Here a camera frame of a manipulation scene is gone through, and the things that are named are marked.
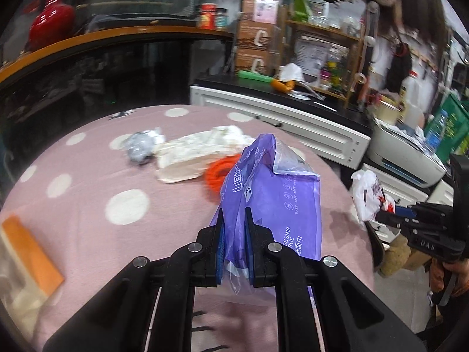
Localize clear glass jar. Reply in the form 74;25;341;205
342;16;361;37

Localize white plastic jug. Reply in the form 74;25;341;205
399;70;426;127

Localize red vase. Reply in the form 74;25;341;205
28;0;76;50

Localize brown hanging fabric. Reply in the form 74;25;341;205
381;0;455;92

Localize floral box with orange side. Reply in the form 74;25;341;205
0;214;64;323

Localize curved wooden-top counter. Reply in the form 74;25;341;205
0;26;235;125

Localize metal tongs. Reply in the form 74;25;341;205
293;82;325;100

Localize green roll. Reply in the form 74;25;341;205
238;70;273;83

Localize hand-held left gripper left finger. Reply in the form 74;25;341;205
42;207;226;352

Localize green bag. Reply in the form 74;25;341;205
425;93;469;162

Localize white paper wrapper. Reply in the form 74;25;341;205
154;125;255;185

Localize silver plastic wrapper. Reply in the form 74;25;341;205
123;128;165;164

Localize brown box with pink label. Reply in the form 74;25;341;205
242;0;279;23

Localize purple tissue packet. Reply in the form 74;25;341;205
209;133;323;301

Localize red tin can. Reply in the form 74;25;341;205
200;3;217;30

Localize green yellow toy figure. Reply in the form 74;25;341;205
324;60;345;89

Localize long white drawer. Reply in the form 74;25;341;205
190;85;371;171

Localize white printer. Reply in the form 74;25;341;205
368;119;448;187

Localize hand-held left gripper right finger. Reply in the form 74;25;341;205
245;207;418;352

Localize person's right hand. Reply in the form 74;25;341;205
428;257;449;294

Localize wooden shelf rack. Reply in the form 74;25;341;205
284;18;367;101

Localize printed paper sheet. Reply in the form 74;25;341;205
297;35;330;77

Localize brown burlap sack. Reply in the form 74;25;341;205
379;235;433;277

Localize water bottle with blue label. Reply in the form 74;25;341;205
425;109;449;155

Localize white red-printed plastic bag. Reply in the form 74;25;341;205
350;170;396;224

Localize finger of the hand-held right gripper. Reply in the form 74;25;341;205
377;213;416;235
389;205;426;221

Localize orange mesh net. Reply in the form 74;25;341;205
203;156;240;202

